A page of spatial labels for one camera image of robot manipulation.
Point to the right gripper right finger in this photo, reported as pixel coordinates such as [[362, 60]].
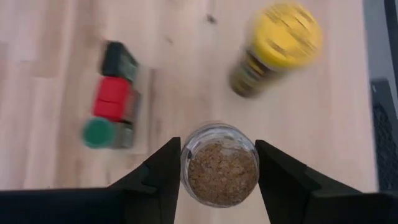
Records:
[[295, 193]]

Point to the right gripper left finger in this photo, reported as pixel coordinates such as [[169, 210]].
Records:
[[140, 193]]

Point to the green lid spice jar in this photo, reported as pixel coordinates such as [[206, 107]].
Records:
[[99, 133]]

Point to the small glass spice jar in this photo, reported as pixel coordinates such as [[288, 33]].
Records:
[[222, 174]]

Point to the red lid spice tin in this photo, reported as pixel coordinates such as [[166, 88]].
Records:
[[112, 98]]

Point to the yellow lid seasoning jar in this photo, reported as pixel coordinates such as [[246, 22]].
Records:
[[286, 34]]

